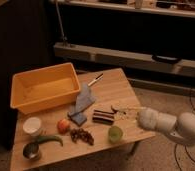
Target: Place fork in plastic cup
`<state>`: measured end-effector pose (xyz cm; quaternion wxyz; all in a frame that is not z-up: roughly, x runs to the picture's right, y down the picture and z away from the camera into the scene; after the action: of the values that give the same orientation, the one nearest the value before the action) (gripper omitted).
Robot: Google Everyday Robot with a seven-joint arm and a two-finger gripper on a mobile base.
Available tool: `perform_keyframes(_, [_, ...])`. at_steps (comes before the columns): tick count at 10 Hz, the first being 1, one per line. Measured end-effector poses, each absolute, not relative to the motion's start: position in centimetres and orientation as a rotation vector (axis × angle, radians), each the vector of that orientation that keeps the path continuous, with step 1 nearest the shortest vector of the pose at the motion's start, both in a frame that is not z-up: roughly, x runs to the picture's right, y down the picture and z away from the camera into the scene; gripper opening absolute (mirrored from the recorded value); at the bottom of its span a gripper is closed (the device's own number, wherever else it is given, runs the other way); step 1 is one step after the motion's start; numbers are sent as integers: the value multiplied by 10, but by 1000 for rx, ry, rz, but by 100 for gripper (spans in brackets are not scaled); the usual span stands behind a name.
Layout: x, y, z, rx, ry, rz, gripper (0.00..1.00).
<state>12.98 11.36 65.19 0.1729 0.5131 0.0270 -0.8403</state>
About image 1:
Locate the blue folded cloth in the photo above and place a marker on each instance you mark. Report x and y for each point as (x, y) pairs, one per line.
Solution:
(83, 101)

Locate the dark chocolate bar block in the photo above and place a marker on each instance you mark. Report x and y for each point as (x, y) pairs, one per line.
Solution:
(103, 117)

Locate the red apple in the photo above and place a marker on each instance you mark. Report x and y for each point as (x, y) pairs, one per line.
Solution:
(63, 126)

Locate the bunch of dark grapes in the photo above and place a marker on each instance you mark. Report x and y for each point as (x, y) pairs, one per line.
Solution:
(85, 136)

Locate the clear plastic fork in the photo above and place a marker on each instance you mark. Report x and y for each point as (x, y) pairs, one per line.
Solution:
(125, 110)

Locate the white round container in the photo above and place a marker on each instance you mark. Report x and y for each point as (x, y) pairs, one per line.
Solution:
(33, 126)

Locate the small metal cup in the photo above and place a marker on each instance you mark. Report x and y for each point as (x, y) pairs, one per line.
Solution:
(31, 151)

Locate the wooden table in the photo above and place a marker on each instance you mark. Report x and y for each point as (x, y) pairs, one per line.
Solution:
(113, 90)

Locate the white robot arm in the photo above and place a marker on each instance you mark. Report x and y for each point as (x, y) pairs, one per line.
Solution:
(179, 129)

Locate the green chili pepper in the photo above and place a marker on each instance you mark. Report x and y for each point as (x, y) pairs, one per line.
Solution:
(43, 139)

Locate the metal shelf unit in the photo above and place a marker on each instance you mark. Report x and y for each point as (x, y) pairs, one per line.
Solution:
(119, 35)

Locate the yellow plastic bin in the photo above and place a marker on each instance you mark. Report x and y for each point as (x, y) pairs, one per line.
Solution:
(44, 88)

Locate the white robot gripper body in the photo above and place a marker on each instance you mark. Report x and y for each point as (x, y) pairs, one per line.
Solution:
(151, 119)

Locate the black object on shelf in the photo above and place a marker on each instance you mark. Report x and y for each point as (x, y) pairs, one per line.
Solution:
(165, 59)

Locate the green plastic cup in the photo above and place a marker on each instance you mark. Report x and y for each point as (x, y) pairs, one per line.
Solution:
(115, 134)

